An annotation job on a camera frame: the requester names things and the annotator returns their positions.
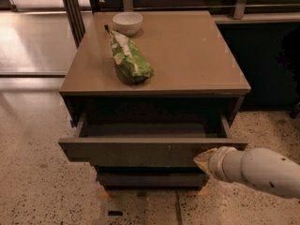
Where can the foam gripper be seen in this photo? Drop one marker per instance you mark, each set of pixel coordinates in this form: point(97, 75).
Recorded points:
point(217, 163)

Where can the grey top drawer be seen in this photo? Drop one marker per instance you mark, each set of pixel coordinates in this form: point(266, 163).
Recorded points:
point(145, 145)

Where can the grey drawer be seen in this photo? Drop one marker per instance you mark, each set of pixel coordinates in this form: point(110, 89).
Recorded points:
point(145, 145)
point(156, 177)

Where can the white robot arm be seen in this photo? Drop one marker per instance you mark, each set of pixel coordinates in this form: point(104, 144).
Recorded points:
point(257, 168)

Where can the brown drawer cabinet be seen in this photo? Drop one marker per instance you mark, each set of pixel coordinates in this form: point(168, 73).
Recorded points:
point(196, 77)

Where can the grey lower drawer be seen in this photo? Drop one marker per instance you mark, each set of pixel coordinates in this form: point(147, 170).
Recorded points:
point(156, 177)

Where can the green snack bag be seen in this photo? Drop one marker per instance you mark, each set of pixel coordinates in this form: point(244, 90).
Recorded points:
point(128, 58)

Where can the white ceramic bowl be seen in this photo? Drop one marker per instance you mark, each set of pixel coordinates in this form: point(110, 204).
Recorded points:
point(127, 23)

